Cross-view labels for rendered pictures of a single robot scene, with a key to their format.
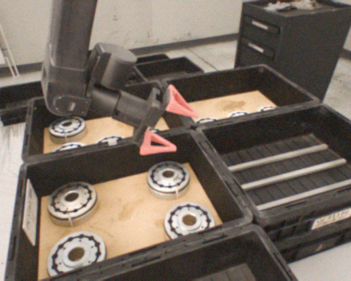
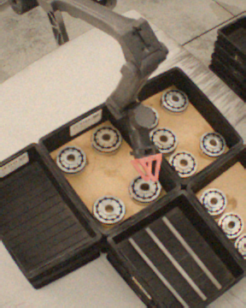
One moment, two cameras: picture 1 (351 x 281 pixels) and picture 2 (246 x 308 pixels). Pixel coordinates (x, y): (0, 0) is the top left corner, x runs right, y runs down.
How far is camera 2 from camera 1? 1.13 m
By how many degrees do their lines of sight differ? 47
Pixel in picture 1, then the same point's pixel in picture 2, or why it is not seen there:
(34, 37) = not seen: outside the picture
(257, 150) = (202, 244)
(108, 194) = (122, 156)
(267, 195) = (155, 254)
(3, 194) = not seen: hidden behind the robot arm
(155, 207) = (120, 189)
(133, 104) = (137, 139)
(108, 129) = (190, 128)
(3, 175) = not seen: hidden behind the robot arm
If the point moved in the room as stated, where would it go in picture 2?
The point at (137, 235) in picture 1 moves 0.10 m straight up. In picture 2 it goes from (96, 185) to (96, 171)
